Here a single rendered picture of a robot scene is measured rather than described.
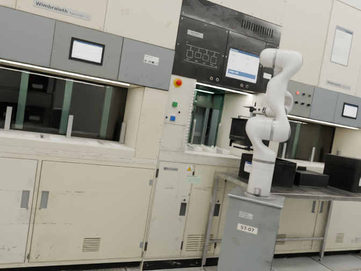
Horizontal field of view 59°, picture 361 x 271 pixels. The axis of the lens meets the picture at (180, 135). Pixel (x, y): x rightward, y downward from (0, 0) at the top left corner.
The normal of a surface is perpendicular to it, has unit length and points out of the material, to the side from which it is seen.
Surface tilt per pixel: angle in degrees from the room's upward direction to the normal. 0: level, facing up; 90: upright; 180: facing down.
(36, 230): 90
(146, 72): 90
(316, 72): 90
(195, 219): 90
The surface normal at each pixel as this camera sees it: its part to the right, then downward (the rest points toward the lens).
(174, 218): 0.41, 0.11
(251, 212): -0.34, 0.00
